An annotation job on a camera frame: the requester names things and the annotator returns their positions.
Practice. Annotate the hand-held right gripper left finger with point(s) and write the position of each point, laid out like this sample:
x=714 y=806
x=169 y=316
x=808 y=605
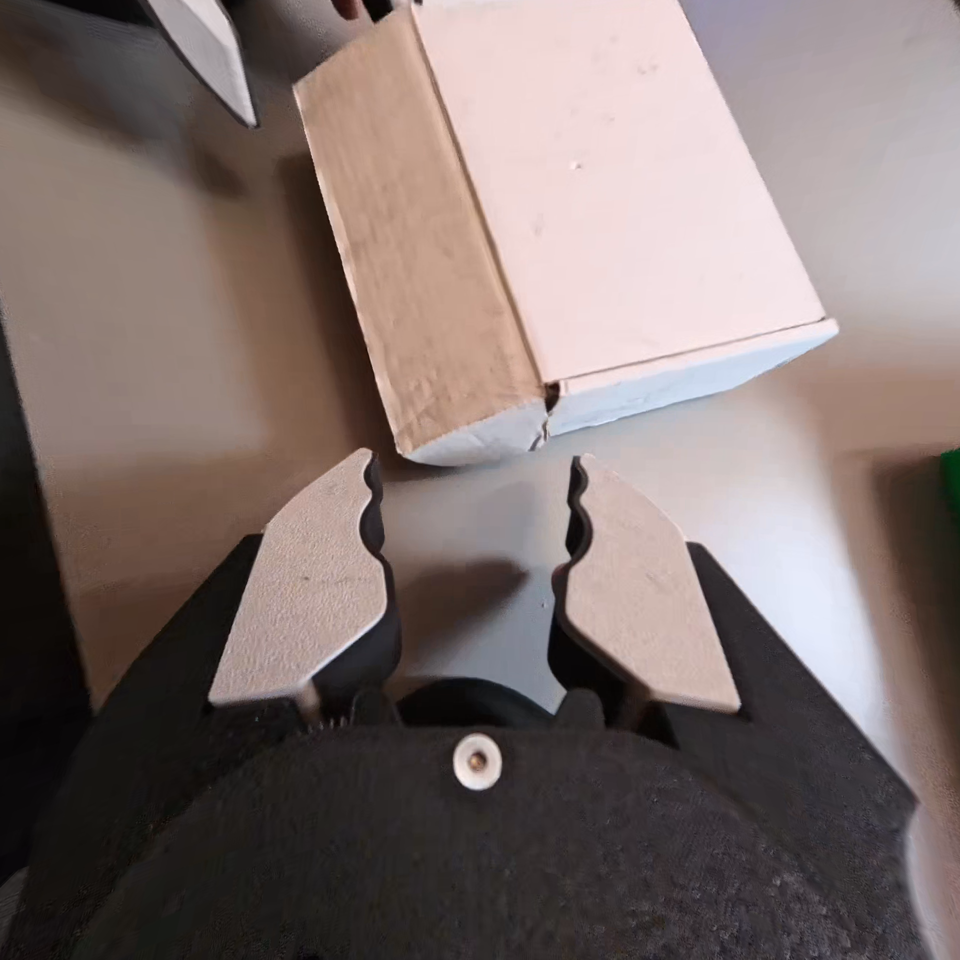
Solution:
x=307 y=592

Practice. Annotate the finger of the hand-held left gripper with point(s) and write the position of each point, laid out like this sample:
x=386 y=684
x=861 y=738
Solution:
x=202 y=45

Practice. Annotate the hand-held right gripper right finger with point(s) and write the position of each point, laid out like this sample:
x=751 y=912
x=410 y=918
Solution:
x=645 y=600

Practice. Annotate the green plastic bin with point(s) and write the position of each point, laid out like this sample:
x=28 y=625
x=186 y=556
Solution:
x=951 y=487

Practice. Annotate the white cardboard mailer box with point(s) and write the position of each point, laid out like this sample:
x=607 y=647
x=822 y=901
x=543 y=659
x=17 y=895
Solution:
x=600 y=187

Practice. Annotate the grey desk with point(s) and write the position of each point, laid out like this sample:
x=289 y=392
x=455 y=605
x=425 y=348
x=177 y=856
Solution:
x=187 y=300

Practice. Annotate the person's left hand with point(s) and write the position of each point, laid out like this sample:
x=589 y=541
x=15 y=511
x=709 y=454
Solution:
x=350 y=7

